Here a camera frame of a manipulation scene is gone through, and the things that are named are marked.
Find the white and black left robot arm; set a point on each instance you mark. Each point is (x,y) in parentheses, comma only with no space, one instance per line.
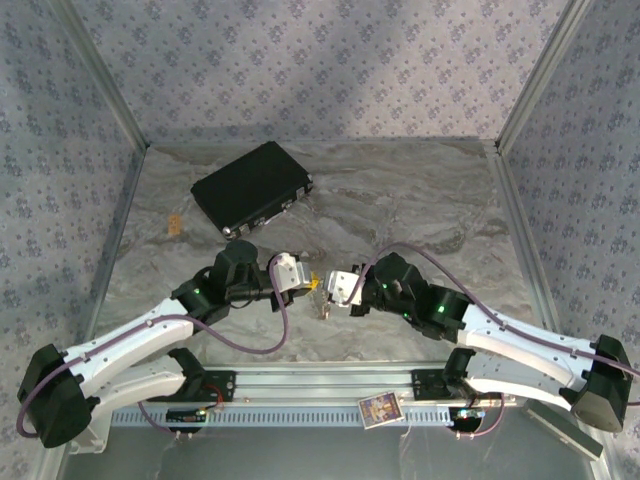
(125,380)

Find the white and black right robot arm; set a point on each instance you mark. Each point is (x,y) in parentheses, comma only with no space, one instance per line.
(520,350)

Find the small orange tag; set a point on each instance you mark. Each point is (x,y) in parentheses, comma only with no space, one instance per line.
(174,225)

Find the black hard case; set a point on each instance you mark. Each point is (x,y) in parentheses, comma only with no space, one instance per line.
(250,187)

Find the colourful printed card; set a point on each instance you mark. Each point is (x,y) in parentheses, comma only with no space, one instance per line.
(381,410)

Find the right circuit board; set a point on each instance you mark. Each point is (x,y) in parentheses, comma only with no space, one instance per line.
(467,416)

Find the circuit board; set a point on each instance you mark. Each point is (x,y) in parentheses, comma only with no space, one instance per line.
(467,416)
(187,416)

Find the left circuit board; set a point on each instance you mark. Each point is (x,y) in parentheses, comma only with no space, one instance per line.
(187,416)

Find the grey metal bar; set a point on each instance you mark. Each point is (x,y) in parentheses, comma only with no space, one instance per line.
(545,417)

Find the aluminium front rail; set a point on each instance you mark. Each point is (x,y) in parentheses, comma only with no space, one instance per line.
(325,382)

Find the aluminium rail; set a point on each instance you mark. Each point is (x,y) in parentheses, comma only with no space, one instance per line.
(325,382)
(525,240)
(116,240)

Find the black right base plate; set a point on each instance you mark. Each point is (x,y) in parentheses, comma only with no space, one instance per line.
(425,385)

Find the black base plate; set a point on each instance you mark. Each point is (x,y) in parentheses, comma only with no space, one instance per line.
(425,385)
(225,385)

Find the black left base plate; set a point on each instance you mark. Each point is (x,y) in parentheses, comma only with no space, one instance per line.
(225,385)

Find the aluminium left side rail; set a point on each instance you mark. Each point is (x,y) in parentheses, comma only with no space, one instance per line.
(116,240)

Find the aluminium right side rail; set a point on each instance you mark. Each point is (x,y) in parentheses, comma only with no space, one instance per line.
(525,240)

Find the white plastic bracket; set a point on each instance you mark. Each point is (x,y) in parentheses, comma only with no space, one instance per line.
(95,440)

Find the aluminium left corner post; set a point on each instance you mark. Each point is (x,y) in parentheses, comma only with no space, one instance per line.
(106,75)

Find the aluminium corner post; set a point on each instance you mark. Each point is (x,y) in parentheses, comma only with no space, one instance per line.
(106,75)
(542,75)

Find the aluminium right corner post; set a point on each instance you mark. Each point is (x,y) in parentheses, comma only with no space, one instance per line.
(542,75)

